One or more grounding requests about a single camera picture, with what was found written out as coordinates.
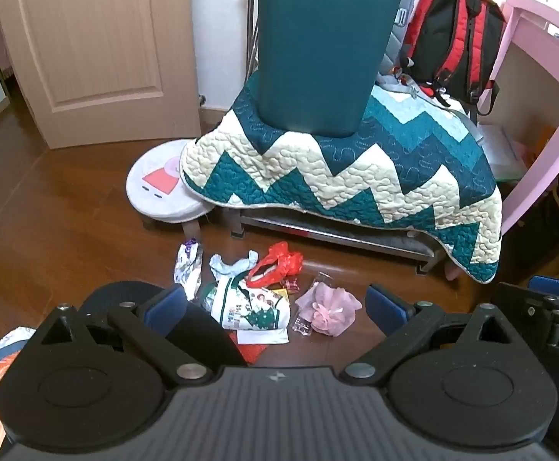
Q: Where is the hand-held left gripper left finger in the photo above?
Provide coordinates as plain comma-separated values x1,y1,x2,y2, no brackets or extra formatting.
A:
34,281,250,388

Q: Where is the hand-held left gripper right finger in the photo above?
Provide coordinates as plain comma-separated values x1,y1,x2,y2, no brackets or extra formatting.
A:
339,284,515,388

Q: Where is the green white printed bag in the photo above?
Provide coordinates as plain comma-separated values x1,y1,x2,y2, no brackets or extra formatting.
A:
198,274,293,332

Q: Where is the orange foam net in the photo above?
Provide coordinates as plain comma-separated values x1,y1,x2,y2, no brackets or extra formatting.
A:
229,331,281,366

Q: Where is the teal plastic bin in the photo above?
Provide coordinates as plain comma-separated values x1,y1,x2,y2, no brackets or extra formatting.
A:
252,0,403,136

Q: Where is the silver purple wrapper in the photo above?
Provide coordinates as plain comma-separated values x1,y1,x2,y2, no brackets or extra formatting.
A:
174,239,205,301

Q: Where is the pink mesh pouch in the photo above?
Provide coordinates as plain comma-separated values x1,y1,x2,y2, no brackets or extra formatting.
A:
295,282,362,337

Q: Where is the white blue wrapper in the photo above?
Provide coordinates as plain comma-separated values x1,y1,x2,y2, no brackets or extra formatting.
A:
209,250,260,280

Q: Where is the white paper slip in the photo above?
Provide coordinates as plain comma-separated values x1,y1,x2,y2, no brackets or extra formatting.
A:
235,329,290,346

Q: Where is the round white pig-print stool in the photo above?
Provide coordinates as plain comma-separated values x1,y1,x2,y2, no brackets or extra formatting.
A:
126,139,216,241

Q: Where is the red plastic bag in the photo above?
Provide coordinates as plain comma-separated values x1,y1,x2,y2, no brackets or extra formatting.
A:
246,242,304,294

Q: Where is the teal white zigzag quilt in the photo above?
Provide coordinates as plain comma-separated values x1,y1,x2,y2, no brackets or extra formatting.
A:
180,74,504,283

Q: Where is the orange cardboard box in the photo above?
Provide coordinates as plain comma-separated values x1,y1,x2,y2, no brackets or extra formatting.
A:
524,127,557,165

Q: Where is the pink desk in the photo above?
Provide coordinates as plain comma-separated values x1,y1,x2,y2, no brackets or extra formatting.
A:
476,0,559,237

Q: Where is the beige wooden door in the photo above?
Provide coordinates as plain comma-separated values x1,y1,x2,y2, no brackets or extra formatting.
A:
0,0,202,150

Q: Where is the red black backpack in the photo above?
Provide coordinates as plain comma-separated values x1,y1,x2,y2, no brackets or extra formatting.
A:
401,0,507,105

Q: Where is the purple grey backpack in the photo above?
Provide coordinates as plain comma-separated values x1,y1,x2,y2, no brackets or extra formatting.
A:
334,0,421,80

